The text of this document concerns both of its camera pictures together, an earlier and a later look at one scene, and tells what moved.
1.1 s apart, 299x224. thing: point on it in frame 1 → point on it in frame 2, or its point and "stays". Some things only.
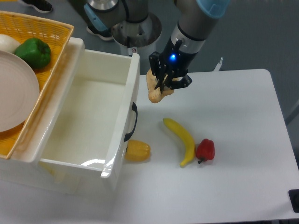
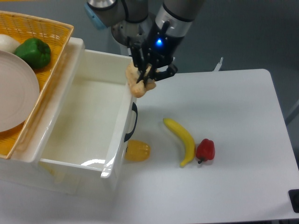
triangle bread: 155,95 → 139,88
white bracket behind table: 218,66 stays
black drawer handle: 134,108 stays
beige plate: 19,92 stays
